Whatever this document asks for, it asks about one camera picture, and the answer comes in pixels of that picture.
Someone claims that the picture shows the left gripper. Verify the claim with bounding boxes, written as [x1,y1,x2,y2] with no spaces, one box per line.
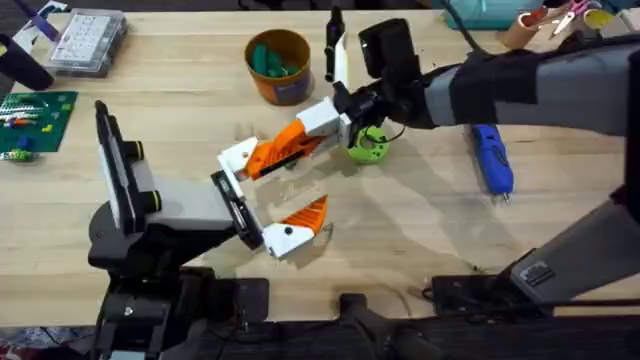
[87,136,331,275]

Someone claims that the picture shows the orange ribbed wedge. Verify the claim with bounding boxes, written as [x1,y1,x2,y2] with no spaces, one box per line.
[243,118,327,182]

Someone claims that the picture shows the blue electric screwdriver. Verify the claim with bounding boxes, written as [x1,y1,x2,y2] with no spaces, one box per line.
[469,123,515,204]

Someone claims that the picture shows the green disc with holes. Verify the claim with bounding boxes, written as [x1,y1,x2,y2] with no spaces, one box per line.
[347,125,390,165]

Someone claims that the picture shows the orange tub with green toys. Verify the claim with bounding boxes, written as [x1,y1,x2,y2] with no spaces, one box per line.
[243,28,314,107]

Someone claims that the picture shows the right wrist upright black plate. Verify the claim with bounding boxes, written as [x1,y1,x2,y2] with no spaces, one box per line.
[323,4,350,92]

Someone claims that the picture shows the wrist upright black plate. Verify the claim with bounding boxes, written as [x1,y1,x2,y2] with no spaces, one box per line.
[93,98,139,236]
[323,4,350,92]

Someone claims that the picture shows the left wrist upright black plate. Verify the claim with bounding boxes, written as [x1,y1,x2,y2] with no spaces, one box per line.
[93,98,139,236]

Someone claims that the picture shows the teal box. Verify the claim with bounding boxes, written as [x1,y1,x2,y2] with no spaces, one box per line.
[432,0,544,30]

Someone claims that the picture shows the brown cardboard tube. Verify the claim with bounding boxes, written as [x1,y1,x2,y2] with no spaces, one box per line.
[497,7,551,50]

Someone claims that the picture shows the green board with toy blocks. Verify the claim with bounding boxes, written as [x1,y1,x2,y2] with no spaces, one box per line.
[0,90,80,162]

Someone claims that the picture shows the clear plastic parts box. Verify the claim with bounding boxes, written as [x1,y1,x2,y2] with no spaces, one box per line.
[44,7,127,79]

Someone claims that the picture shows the pink scissors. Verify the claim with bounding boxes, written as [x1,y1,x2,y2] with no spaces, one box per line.
[552,0,592,39]

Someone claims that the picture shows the black cylindrical object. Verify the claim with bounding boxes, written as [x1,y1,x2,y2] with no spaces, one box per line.
[0,33,55,92]

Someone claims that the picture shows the white and purple tool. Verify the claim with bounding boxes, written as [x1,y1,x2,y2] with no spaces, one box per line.
[12,0,69,44]

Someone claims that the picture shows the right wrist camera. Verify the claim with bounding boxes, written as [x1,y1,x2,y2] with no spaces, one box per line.
[357,17,422,82]

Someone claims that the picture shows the black stand post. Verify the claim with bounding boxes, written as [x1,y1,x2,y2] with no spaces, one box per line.
[339,292,401,360]

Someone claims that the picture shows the black cable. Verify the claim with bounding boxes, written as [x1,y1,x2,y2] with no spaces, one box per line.
[438,0,494,57]

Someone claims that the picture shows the black rail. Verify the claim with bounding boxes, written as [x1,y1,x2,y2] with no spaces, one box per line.
[199,319,640,360]

